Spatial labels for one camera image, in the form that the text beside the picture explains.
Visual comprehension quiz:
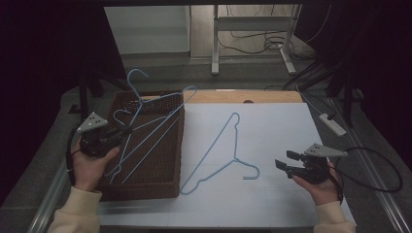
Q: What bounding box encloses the person's left hand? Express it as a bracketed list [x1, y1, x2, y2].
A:
[71, 139, 121, 193]

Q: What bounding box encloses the white power strip cable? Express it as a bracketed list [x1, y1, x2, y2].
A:
[295, 84, 326, 117]

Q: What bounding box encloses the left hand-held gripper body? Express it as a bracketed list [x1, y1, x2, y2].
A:
[77, 112, 121, 158]

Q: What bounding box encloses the white power strip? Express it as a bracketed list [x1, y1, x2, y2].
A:
[319, 113, 348, 137]

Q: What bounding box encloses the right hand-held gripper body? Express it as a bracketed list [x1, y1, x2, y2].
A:
[292, 143, 349, 185]

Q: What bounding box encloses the person's right hand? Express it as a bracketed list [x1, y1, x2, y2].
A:
[292, 161, 342, 207]

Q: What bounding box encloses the aluminium floor rail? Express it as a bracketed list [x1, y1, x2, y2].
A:
[326, 96, 412, 233]
[27, 96, 101, 233]

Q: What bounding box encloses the brown woven basket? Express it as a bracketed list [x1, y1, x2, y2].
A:
[96, 90, 187, 203]

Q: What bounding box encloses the white table mat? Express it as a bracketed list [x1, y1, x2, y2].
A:
[96, 102, 358, 229]

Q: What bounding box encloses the white panel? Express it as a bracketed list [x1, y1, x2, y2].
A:
[104, 5, 191, 56]

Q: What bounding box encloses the black metal stand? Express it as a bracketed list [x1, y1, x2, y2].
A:
[68, 62, 131, 129]
[326, 62, 364, 129]

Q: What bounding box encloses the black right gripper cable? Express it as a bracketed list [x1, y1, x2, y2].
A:
[328, 147, 404, 206]

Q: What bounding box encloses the white metal desk frame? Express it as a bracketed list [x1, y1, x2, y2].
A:
[211, 3, 303, 77]

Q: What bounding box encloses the tangle of black cables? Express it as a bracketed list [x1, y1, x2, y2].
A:
[216, 4, 333, 62]

